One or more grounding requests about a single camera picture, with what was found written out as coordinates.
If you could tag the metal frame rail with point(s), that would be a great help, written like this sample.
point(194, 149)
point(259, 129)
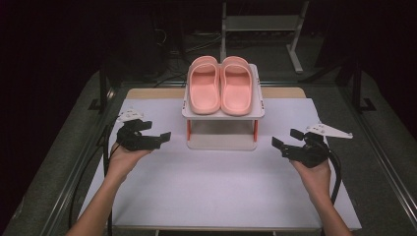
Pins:
point(75, 164)
point(383, 157)

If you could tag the white metal stand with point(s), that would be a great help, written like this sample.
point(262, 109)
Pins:
point(262, 23)

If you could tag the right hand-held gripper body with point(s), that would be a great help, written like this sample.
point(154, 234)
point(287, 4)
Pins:
point(309, 152)

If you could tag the person's right hand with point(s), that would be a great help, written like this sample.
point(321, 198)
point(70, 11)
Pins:
point(314, 178)

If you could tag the white two-tier shoe rack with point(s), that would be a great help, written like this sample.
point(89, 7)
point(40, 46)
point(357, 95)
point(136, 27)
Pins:
point(223, 131)

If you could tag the person's left hand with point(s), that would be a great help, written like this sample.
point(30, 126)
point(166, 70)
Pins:
point(126, 160)

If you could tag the black metal stand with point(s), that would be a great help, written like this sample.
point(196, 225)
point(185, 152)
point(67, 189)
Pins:
point(359, 88)
point(103, 88)

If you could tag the white table mat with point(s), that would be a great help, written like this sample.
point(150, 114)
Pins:
point(213, 183)

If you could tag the pink foam slipper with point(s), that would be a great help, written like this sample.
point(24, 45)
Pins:
point(236, 87)
point(203, 87)

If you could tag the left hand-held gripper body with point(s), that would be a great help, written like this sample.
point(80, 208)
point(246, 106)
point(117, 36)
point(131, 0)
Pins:
point(136, 139)

